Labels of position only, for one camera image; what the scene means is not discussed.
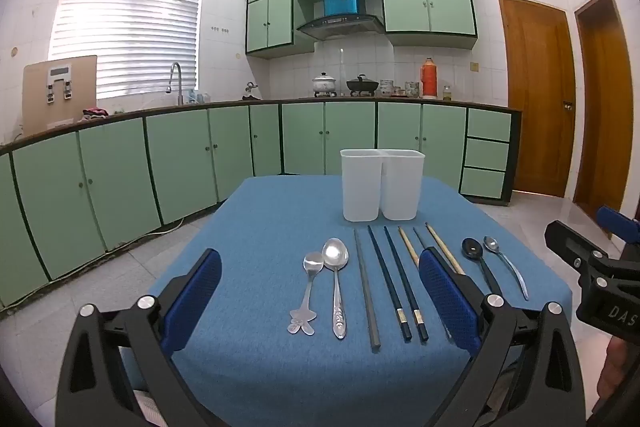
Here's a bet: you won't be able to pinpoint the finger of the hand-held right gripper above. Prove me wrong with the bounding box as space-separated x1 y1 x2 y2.
596 205 640 258
544 219 623 295

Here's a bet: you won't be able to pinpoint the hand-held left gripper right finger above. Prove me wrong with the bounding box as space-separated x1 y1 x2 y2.
418 247 586 427

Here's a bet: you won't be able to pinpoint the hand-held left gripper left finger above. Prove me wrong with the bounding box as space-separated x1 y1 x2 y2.
55 248 223 427

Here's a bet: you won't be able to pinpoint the black chopstick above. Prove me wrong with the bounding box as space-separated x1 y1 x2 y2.
383 226 430 342
367 225 413 342

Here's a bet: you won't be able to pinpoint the wooden chopstick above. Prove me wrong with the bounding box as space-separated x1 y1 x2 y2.
425 222 466 275
397 227 421 269

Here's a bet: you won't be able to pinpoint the black spoon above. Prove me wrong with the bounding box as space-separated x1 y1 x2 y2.
461 237 503 297

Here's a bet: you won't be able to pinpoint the small plain silver spoon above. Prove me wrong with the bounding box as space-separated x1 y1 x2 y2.
483 236 530 301

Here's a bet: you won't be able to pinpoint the white plastic container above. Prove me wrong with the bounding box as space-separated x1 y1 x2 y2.
340 149 385 223
378 149 426 221

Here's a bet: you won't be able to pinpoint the large silver spoon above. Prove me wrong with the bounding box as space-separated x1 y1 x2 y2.
321 237 350 340

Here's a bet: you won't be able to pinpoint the small flower-handle silver spoon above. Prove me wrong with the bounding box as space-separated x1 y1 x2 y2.
287 252 325 336

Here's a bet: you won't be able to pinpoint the person's right hand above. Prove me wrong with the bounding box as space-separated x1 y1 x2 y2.
596 336 633 403

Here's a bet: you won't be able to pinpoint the blue tablecloth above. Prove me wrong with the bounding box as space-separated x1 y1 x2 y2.
122 175 573 427

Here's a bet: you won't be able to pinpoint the wooden door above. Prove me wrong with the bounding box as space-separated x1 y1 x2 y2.
572 0 636 228
497 0 576 199

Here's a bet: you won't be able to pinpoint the green base cabinets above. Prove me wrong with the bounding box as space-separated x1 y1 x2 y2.
0 99 522 313

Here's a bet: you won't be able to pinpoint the orange thermos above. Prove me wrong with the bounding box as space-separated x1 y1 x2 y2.
420 57 439 99

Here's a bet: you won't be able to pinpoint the metal kitchen faucet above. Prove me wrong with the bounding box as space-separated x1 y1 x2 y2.
167 62 184 106

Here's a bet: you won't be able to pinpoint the black wok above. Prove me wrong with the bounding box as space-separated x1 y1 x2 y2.
346 75 379 98

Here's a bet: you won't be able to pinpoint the white cooking pot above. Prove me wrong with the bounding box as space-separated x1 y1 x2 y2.
312 73 337 98

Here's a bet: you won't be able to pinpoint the cardboard box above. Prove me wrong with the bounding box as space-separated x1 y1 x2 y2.
22 55 98 136

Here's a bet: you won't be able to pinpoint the white window blind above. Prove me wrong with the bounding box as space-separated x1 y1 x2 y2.
48 0 207 100

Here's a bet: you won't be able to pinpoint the black range hood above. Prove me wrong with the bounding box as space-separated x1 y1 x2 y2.
295 14 386 41

